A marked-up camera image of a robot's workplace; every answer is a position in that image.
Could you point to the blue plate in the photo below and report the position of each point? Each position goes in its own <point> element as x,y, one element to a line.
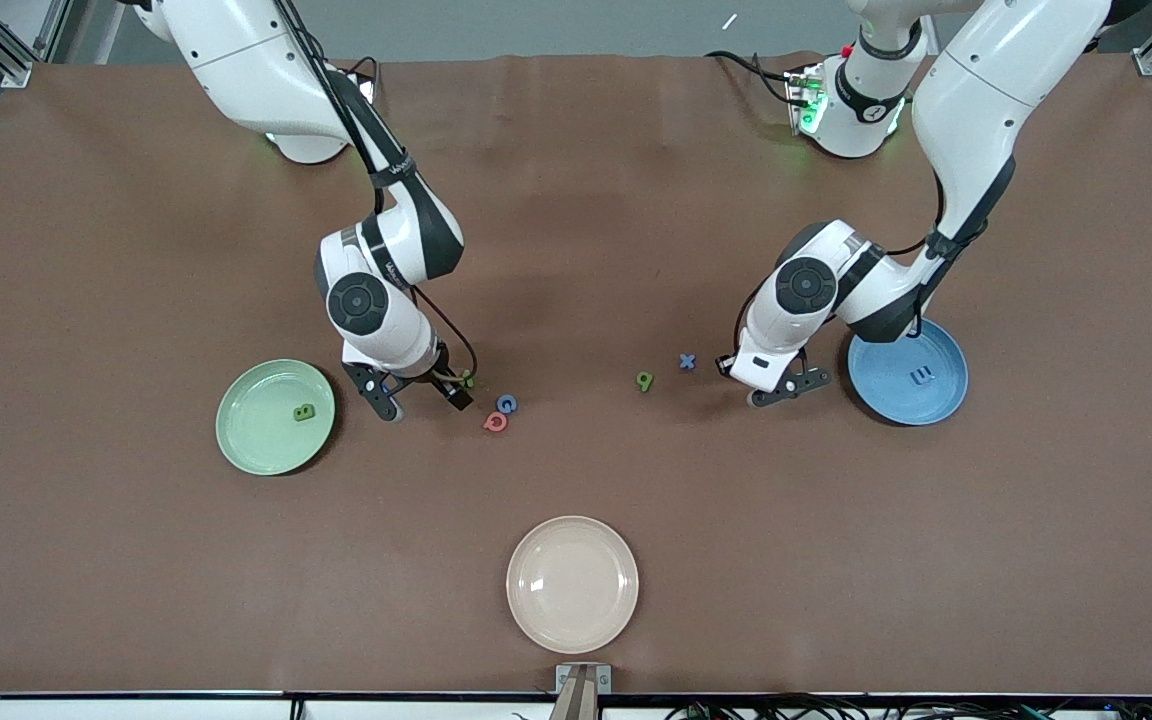
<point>936,400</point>

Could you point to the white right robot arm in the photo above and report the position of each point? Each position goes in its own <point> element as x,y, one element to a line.
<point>236,60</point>

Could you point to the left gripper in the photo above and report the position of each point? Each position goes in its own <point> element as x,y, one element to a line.
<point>721,364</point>

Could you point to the light green plate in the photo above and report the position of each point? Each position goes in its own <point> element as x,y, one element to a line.
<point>261,430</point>

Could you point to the green letter q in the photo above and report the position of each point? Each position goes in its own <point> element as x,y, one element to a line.
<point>649,382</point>

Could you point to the white table edge rail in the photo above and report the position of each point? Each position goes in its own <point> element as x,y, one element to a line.
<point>86,710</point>

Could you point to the blue letter m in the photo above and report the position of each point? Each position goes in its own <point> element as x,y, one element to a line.
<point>921,376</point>

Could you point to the brown table cover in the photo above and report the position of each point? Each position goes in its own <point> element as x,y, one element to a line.
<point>576,250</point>

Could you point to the beige plate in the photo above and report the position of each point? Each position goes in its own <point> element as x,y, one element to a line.
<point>572,585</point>

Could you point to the blue letter G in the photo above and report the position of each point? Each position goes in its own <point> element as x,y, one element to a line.
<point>500,404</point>

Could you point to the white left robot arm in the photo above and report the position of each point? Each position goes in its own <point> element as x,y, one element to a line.
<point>996,80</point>

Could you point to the red letter Q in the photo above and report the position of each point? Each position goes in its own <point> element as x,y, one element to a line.
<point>487,423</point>

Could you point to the green letter B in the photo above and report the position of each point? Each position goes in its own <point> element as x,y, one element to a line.
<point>304,412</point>

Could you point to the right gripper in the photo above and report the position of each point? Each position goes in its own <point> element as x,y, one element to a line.
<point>439,376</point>

